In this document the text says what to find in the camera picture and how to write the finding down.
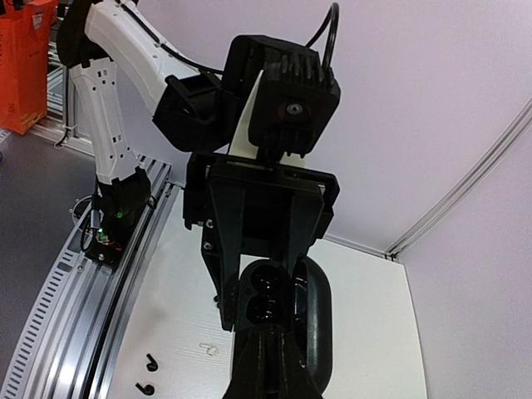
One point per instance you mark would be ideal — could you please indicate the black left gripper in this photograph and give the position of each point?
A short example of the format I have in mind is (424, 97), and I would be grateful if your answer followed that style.
(247, 208)

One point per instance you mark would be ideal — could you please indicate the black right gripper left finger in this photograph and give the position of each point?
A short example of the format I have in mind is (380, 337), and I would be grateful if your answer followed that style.
(247, 378)

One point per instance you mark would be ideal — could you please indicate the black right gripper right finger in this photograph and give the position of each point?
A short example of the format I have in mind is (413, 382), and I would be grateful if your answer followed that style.
(294, 378)

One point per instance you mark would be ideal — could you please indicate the large black charging case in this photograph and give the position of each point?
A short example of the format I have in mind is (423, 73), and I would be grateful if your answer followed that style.
(301, 303)

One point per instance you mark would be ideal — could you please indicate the white earbud left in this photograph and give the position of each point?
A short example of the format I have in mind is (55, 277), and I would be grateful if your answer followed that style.
(210, 349)

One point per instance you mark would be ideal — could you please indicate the black stem earbud left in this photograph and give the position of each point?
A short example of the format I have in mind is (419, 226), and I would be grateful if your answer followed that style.
(152, 365)

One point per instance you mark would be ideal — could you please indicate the black stem earbud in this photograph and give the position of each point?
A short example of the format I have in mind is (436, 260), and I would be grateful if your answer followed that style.
(152, 365)
(147, 389)

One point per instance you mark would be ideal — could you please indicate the black stem earbud right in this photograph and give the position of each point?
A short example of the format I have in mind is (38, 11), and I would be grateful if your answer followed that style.
(147, 389)

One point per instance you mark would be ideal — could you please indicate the orange bag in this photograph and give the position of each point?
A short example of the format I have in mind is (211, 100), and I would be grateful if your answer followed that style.
(25, 36)

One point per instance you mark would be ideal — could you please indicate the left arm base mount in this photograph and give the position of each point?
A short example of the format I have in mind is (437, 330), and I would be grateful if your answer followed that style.
(115, 211)

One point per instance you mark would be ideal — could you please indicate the front aluminium rail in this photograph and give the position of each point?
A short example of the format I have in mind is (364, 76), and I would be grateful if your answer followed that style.
(70, 343)

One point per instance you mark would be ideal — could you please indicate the right aluminium frame post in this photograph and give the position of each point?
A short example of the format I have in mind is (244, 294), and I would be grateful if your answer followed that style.
(464, 186)

